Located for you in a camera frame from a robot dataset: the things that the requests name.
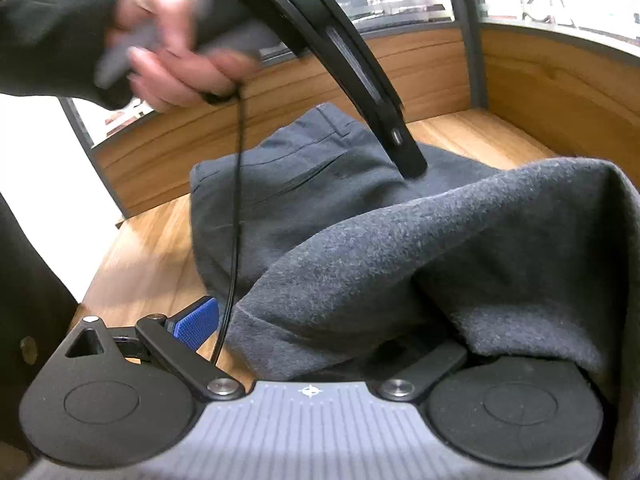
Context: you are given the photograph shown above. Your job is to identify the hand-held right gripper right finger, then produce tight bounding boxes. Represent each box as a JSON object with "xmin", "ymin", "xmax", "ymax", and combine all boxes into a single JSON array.
[{"xmin": 377, "ymin": 342, "xmax": 469, "ymax": 403}]

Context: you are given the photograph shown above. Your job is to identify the person's left forearm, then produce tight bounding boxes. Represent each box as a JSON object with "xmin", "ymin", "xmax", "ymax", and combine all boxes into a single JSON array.
[{"xmin": 0, "ymin": 0, "xmax": 138, "ymax": 111}]

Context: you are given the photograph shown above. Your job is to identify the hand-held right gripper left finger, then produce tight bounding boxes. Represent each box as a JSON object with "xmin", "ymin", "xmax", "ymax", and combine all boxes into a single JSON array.
[{"xmin": 65, "ymin": 297, "xmax": 251, "ymax": 402}]

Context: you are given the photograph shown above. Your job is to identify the black cable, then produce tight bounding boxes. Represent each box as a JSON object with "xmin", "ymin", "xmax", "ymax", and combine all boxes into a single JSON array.
[{"xmin": 202, "ymin": 82, "xmax": 246, "ymax": 367}]

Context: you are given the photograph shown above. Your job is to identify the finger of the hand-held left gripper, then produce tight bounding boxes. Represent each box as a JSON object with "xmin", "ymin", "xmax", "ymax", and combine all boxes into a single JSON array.
[{"xmin": 372, "ymin": 105, "xmax": 429, "ymax": 179}]

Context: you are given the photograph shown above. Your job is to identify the person's dark clothing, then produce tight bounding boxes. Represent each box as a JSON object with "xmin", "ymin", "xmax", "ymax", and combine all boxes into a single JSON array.
[{"xmin": 0, "ymin": 192, "xmax": 82, "ymax": 461}]

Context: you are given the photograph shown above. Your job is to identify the dark grey pants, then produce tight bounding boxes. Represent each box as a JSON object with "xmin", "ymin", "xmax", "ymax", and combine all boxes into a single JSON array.
[{"xmin": 189, "ymin": 102, "xmax": 640, "ymax": 480}]

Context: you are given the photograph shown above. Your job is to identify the person's left hand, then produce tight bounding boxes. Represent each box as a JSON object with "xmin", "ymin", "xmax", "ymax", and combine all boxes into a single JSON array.
[{"xmin": 107, "ymin": 0, "xmax": 262, "ymax": 113}]

